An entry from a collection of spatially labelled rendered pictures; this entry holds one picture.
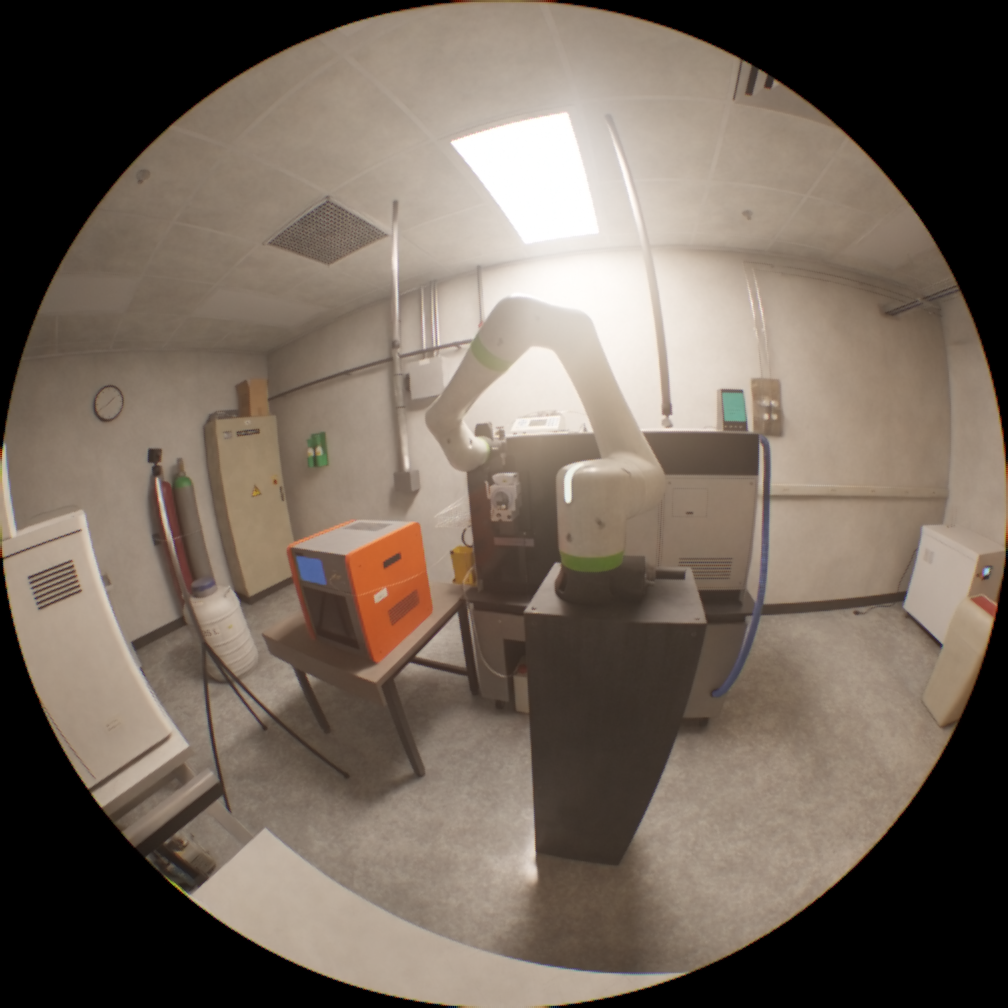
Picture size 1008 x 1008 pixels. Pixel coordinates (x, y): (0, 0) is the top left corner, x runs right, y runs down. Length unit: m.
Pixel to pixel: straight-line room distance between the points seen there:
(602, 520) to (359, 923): 0.75
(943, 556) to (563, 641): 3.12
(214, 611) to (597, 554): 2.41
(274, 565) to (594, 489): 3.86
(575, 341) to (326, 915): 1.15
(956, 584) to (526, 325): 3.22
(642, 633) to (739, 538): 0.92
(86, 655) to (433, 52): 1.84
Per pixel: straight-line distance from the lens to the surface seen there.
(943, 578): 3.37
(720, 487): 1.39
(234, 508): 3.87
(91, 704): 0.95
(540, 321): 0.75
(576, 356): 0.81
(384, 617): 1.30
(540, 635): 0.64
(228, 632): 2.68
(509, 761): 1.80
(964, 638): 2.52
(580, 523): 0.60
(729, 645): 1.61
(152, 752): 1.04
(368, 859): 1.66
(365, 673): 1.28
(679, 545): 1.41
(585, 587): 0.64
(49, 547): 0.87
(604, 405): 0.76
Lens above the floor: 1.46
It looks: 12 degrees down
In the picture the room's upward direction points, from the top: 4 degrees counter-clockwise
